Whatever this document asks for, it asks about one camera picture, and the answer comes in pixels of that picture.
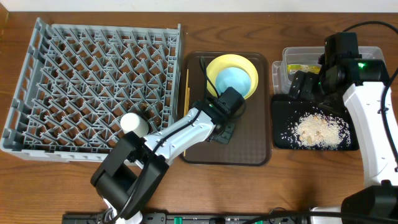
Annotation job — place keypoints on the clear plastic bin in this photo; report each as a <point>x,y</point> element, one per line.
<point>297,55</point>

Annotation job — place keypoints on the brown serving tray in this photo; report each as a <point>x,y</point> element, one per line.
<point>251,140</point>

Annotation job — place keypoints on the black tray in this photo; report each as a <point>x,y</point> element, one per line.
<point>282,106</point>

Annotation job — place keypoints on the rice and nut scraps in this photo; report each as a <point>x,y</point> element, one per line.
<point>316,130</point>

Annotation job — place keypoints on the wooden chopstick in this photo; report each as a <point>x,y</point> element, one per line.
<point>186,101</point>
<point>187,79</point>

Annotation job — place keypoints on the black equipment rail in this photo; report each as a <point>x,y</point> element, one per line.
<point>157,218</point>

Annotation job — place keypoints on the clear bin lid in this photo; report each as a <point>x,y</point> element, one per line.
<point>276,77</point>

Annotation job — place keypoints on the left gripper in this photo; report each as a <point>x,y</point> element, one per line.
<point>229,132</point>

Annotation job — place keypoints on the yellow snack wrapper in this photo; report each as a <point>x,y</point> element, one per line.
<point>292,68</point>

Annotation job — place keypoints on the light blue bowl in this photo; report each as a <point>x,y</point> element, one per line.
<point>233,77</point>

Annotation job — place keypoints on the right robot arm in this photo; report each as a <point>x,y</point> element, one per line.
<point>361,86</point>

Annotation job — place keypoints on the grey plastic dish rack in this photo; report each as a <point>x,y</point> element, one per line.
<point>77,81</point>

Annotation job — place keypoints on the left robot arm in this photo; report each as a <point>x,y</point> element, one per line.
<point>133,170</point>

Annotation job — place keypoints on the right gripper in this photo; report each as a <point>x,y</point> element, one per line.
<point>308,79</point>

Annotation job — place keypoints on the yellow plate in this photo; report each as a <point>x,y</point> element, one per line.
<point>232,60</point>

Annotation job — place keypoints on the white cup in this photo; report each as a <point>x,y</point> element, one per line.
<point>133,122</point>

